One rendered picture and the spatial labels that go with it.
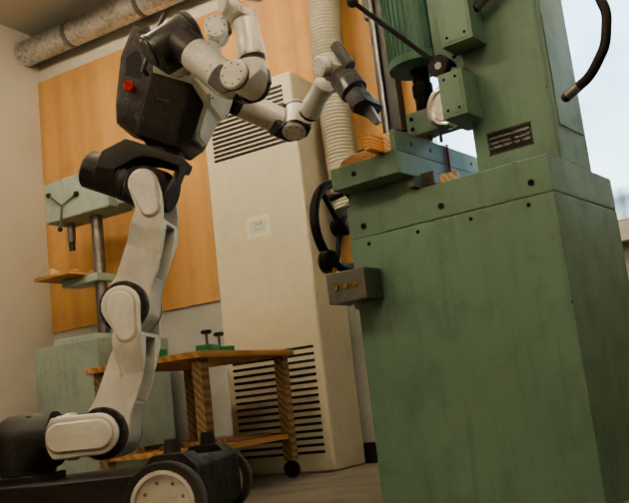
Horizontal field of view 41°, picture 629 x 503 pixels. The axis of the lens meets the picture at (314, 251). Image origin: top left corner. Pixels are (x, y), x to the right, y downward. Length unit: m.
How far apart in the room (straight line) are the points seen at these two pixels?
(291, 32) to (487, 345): 2.65
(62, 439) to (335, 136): 2.04
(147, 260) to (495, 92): 1.05
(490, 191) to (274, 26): 2.56
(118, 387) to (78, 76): 3.14
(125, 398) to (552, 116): 1.35
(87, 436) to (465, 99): 1.33
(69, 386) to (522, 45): 2.78
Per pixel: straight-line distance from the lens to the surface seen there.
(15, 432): 2.52
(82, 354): 4.15
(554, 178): 2.03
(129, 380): 2.41
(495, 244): 2.05
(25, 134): 5.35
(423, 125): 2.41
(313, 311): 3.70
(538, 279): 2.01
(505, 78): 2.24
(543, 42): 2.24
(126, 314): 2.37
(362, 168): 2.21
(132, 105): 2.49
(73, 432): 2.41
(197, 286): 4.44
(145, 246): 2.42
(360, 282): 2.14
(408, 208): 2.18
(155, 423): 4.30
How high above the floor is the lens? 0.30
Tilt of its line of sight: 10 degrees up
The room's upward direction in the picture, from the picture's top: 7 degrees counter-clockwise
